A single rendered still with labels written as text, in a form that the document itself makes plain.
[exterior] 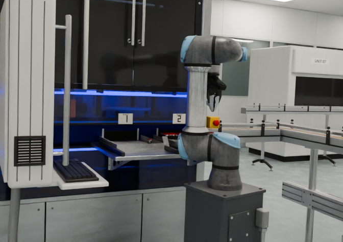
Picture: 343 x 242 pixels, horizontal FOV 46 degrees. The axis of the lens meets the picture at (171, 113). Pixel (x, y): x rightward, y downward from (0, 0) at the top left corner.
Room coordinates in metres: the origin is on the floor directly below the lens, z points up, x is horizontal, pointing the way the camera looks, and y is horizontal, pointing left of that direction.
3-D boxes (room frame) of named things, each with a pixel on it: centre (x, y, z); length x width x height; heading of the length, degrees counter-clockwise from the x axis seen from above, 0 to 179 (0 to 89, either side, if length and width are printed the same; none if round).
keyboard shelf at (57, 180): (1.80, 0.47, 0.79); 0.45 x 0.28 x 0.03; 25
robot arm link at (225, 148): (1.71, -0.24, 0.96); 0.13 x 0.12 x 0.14; 77
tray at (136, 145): (2.18, 0.22, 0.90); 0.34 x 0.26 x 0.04; 25
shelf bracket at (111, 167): (2.07, 0.26, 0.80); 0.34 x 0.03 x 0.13; 25
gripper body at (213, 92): (2.21, -0.22, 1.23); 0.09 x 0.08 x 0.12; 25
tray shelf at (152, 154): (2.19, 0.04, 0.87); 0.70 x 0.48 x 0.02; 115
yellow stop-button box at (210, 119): (2.54, -0.26, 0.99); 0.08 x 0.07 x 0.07; 25
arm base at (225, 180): (1.71, -0.24, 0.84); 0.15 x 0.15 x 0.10
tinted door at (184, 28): (2.38, 0.03, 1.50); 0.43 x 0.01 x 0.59; 115
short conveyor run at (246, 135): (2.79, -0.46, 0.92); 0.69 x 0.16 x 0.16; 115
